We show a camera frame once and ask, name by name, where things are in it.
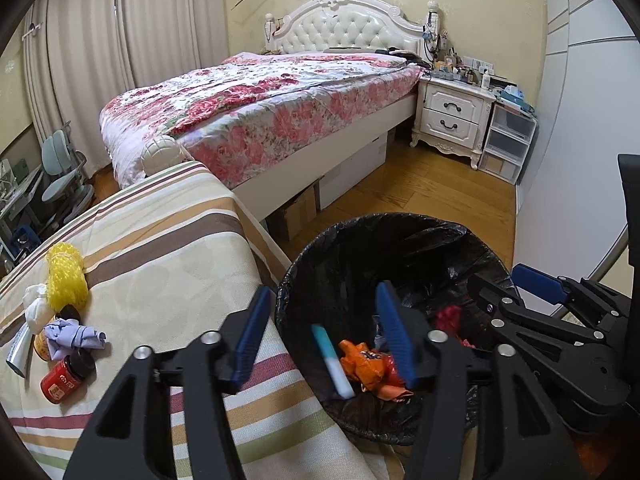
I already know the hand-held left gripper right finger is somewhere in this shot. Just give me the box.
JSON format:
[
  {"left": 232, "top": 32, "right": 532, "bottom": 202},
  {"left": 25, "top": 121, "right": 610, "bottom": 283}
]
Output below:
[{"left": 375, "top": 281, "right": 586, "bottom": 480}]

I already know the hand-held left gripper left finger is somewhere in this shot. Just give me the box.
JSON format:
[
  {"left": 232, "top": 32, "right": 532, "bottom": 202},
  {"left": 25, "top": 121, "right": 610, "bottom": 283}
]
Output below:
[{"left": 62, "top": 284, "right": 273, "bottom": 480}]

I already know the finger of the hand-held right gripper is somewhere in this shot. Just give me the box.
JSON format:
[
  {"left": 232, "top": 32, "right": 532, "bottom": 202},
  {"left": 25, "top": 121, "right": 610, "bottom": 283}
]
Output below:
[
  {"left": 467, "top": 272, "right": 606, "bottom": 346},
  {"left": 511, "top": 263, "right": 631, "bottom": 321}
]

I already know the orange snack wrapper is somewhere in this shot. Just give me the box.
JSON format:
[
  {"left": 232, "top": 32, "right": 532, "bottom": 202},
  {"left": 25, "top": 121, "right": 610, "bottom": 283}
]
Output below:
[{"left": 339, "top": 339, "right": 413, "bottom": 401}]

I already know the dark red wrapper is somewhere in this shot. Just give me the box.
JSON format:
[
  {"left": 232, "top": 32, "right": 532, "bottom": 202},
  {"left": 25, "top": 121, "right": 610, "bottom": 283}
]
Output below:
[{"left": 434, "top": 305, "right": 468, "bottom": 341}]

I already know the trash can with black bag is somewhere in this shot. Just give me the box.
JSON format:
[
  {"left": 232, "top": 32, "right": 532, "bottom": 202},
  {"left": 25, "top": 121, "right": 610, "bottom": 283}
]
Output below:
[{"left": 275, "top": 213, "right": 526, "bottom": 446}]

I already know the purple cloth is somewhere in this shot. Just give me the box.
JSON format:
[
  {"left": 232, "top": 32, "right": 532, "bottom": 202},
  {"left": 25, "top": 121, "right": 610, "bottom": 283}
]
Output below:
[{"left": 44, "top": 322, "right": 108, "bottom": 352}]

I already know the yellow foam fruit net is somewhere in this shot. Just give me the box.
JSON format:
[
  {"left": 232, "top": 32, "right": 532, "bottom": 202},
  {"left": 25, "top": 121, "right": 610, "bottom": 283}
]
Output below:
[{"left": 46, "top": 241, "right": 89, "bottom": 313}]

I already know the red jar with black lid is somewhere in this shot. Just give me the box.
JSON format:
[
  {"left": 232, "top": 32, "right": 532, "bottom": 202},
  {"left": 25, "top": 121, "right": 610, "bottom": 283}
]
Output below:
[{"left": 40, "top": 347, "right": 97, "bottom": 405}]

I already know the amber bottle with black cap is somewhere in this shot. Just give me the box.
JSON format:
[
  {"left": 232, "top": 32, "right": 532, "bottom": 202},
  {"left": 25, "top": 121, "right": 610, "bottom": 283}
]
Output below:
[{"left": 33, "top": 305, "right": 82, "bottom": 362}]

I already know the white tissue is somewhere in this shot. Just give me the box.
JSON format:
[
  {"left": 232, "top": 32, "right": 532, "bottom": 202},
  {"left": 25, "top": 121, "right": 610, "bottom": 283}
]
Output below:
[{"left": 22, "top": 283, "right": 55, "bottom": 333}]

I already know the white squeeze tube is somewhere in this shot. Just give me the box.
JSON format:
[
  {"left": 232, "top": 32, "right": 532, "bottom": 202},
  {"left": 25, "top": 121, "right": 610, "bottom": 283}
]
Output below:
[{"left": 5, "top": 322, "right": 33, "bottom": 378}]

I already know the brown cardboard box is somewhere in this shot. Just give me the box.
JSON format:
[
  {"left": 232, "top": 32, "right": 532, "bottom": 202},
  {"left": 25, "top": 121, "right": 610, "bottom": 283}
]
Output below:
[{"left": 272, "top": 185, "right": 321, "bottom": 242}]

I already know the clear plastic drawer unit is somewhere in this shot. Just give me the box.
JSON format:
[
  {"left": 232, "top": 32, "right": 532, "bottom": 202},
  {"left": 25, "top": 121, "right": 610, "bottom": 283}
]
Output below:
[{"left": 477, "top": 102, "right": 538, "bottom": 186}]

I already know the white sliding wardrobe door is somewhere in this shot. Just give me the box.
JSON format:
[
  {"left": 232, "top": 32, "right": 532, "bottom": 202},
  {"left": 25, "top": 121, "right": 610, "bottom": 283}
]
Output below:
[{"left": 512, "top": 0, "right": 640, "bottom": 321}]

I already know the white storage box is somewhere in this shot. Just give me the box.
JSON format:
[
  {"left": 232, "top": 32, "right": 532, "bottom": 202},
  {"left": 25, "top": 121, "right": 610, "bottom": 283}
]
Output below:
[{"left": 319, "top": 132, "right": 388, "bottom": 211}]

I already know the white nightstand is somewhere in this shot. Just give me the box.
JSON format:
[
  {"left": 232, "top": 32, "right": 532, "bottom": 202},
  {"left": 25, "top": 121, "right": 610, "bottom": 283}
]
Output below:
[{"left": 411, "top": 77, "right": 496, "bottom": 168}]

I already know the blue box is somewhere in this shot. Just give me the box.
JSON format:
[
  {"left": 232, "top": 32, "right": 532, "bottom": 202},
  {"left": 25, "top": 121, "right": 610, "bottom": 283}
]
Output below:
[{"left": 500, "top": 85, "right": 536, "bottom": 113}]

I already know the cluster of small bottles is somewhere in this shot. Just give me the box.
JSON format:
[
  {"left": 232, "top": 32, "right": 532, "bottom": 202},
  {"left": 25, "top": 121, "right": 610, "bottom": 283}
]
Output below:
[{"left": 422, "top": 45, "right": 501, "bottom": 86}]

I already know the floral quilt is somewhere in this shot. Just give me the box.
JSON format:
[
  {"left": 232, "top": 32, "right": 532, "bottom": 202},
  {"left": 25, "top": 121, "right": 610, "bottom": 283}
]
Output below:
[{"left": 99, "top": 51, "right": 423, "bottom": 190}]

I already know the grey desk chair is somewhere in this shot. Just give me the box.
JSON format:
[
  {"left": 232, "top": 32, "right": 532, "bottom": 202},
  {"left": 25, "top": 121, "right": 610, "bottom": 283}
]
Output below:
[{"left": 41, "top": 121, "right": 96, "bottom": 221}]

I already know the blue stool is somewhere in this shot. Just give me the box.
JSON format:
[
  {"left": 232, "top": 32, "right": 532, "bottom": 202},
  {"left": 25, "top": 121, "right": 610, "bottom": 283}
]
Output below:
[{"left": 10, "top": 227, "right": 41, "bottom": 261}]

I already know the white desk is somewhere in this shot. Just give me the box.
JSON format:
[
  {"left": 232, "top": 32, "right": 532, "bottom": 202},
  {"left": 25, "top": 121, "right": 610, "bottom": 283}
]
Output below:
[{"left": 0, "top": 160, "right": 48, "bottom": 241}]

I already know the beige curtain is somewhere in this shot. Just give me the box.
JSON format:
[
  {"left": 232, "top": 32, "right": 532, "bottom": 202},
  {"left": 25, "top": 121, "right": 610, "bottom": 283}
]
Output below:
[
  {"left": 117, "top": 0, "right": 236, "bottom": 86},
  {"left": 22, "top": 0, "right": 136, "bottom": 161}
]

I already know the white bed frame tufted headboard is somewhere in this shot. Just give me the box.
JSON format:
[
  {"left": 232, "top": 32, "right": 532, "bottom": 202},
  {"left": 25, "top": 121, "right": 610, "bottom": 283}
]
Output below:
[{"left": 99, "top": 0, "right": 441, "bottom": 221}]

